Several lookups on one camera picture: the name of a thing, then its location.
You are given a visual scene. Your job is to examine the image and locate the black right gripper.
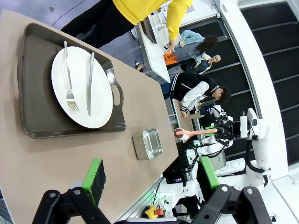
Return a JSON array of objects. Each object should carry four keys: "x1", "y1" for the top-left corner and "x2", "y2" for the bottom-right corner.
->
[{"x1": 205, "y1": 118, "x2": 242, "y2": 147}]

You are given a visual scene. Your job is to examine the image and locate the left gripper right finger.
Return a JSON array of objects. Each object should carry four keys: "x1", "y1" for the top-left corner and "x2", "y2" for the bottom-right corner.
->
[{"x1": 186, "y1": 155, "x2": 273, "y2": 224}]

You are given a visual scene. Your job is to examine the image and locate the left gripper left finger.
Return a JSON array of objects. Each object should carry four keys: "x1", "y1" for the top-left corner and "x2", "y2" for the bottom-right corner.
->
[{"x1": 31, "y1": 158, "x2": 110, "y2": 224}]

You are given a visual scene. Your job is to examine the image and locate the white round dinner plate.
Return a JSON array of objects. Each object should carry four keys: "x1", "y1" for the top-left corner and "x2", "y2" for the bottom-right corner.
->
[{"x1": 50, "y1": 46, "x2": 114, "y2": 129}]

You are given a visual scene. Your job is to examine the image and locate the dark brown plastic tray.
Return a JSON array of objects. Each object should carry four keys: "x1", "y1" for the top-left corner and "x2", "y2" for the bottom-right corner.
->
[{"x1": 17, "y1": 22, "x2": 126, "y2": 140}]

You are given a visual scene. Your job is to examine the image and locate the person's right forearm yellow sleeve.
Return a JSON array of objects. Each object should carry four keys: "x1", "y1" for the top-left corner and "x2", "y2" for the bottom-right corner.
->
[{"x1": 166, "y1": 0, "x2": 194, "y2": 41}]

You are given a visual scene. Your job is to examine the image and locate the person's right hand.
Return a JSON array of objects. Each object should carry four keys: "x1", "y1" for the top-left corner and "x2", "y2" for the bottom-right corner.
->
[{"x1": 168, "y1": 34, "x2": 182, "y2": 50}]

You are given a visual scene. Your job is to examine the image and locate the brown background table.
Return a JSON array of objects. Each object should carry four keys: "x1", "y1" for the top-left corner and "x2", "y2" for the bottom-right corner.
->
[{"x1": 171, "y1": 98, "x2": 196, "y2": 135}]

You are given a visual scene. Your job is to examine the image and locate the person in black white jacket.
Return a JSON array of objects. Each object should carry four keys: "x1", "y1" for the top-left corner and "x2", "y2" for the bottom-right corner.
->
[{"x1": 170, "y1": 73, "x2": 232, "y2": 119}]

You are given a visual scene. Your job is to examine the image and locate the rectangular metal container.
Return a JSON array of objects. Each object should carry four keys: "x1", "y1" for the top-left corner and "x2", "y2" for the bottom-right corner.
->
[{"x1": 132, "y1": 127, "x2": 163, "y2": 161}]

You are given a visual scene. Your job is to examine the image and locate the yellow red emergency stop button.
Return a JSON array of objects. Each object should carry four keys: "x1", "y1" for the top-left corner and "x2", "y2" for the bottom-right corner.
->
[{"x1": 144, "y1": 204, "x2": 164, "y2": 219}]

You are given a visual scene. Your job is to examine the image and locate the bald mannequin in denim jacket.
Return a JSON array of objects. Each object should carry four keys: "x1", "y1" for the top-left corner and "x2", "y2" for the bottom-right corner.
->
[{"x1": 181, "y1": 54, "x2": 222, "y2": 75}]

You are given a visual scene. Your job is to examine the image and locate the silver table knife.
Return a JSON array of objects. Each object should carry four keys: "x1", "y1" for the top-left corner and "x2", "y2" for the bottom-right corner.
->
[{"x1": 86, "y1": 51, "x2": 95, "y2": 117}]

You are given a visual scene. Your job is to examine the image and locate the silver fork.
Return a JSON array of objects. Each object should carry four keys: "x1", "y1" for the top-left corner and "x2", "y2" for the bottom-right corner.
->
[{"x1": 64, "y1": 41, "x2": 80, "y2": 112}]

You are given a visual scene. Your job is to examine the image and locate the orange bag with black letters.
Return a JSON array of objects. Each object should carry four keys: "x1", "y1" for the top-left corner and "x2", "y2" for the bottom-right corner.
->
[{"x1": 162, "y1": 52, "x2": 181, "y2": 66}]

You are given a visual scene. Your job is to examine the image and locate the long-haired figure light blue top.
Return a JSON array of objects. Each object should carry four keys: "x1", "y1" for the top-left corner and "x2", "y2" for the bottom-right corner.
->
[{"x1": 179, "y1": 29, "x2": 220, "y2": 56}]

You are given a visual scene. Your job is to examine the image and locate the white side table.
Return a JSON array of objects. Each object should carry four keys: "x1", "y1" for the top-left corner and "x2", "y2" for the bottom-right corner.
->
[{"x1": 137, "y1": 22, "x2": 171, "y2": 84}]

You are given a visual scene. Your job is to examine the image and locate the person in yellow hoodie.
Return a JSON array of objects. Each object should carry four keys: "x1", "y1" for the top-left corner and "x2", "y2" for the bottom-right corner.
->
[{"x1": 60, "y1": 0, "x2": 194, "y2": 50}]

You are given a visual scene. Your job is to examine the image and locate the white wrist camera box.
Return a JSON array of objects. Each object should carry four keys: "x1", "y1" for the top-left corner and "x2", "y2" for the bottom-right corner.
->
[{"x1": 240, "y1": 115, "x2": 249, "y2": 138}]

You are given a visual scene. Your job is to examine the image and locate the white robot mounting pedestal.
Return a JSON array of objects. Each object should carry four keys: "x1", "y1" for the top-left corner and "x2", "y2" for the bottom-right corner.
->
[{"x1": 161, "y1": 179, "x2": 204, "y2": 212}]

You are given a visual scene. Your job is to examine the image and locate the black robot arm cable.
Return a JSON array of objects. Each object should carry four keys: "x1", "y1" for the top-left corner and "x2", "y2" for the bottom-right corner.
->
[{"x1": 246, "y1": 137, "x2": 266, "y2": 175}]

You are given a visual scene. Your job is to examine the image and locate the aluminium frame rail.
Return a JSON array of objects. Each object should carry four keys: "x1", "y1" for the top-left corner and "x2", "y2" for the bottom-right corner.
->
[{"x1": 114, "y1": 176, "x2": 164, "y2": 222}]

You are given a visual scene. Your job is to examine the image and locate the white wire dish rack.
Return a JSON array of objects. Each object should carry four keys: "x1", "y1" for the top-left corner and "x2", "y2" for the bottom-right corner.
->
[{"x1": 149, "y1": 10, "x2": 176, "y2": 55}]

